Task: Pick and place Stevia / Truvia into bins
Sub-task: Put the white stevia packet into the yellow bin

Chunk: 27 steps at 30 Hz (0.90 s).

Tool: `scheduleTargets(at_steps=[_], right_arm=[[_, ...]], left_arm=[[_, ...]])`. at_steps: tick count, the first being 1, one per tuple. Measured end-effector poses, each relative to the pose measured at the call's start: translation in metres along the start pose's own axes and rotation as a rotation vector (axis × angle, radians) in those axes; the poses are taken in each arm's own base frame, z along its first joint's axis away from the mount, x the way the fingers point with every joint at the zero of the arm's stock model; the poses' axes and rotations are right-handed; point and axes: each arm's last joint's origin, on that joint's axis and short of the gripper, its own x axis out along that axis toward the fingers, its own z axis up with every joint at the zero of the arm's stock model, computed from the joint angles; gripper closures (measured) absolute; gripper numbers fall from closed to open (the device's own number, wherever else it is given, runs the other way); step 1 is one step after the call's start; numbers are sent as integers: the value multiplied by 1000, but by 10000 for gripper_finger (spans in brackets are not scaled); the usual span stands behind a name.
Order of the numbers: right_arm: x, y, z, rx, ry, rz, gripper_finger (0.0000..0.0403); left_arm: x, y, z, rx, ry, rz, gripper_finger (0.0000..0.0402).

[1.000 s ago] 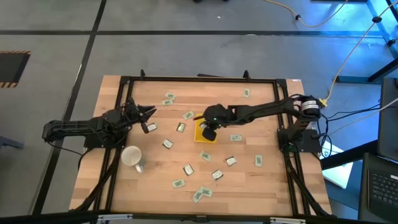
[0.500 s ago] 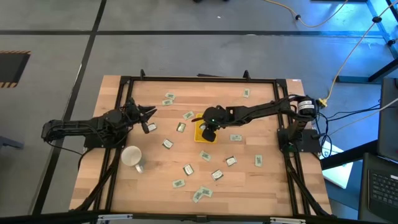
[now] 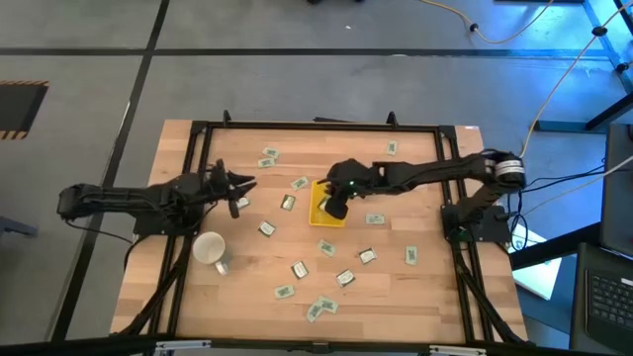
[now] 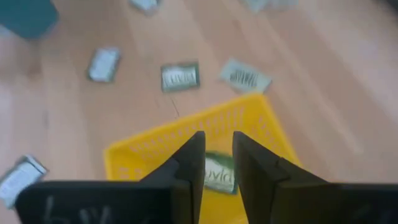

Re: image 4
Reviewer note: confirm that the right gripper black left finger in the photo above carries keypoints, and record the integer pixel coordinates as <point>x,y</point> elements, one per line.
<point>174,199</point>

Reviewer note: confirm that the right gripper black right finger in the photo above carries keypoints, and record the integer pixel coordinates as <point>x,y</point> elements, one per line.
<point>280,199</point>

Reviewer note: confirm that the Stevia sweetener packet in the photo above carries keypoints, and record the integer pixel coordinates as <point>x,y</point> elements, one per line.
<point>245,76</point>

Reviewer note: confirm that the yellow plastic slotted basket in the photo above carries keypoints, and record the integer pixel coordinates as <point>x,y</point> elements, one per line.
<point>217,124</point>

